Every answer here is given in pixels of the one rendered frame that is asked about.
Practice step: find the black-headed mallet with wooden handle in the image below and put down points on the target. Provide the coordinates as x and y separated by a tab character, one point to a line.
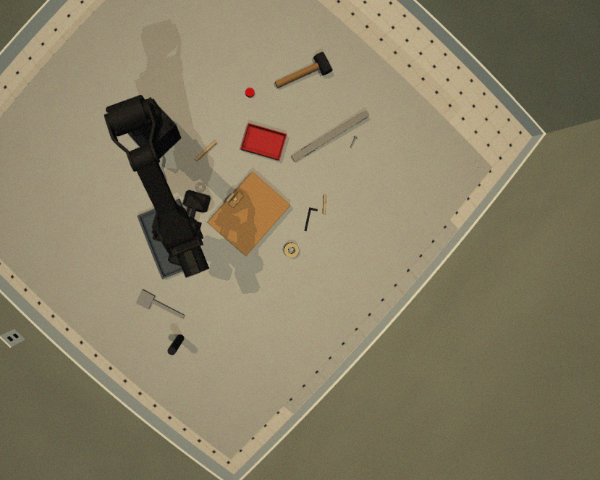
321	64

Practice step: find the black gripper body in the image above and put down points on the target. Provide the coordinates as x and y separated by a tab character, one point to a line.
195	201

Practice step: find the tan flat washer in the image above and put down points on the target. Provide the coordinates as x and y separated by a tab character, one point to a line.
291	255

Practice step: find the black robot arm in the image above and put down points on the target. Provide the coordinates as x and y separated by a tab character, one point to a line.
171	223

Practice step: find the light wooden board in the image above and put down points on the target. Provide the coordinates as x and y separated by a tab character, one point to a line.
255	214

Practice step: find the tan cylinder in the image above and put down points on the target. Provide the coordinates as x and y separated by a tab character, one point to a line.
206	150

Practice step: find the red shallow tray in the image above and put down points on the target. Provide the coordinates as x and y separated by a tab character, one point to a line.
263	141

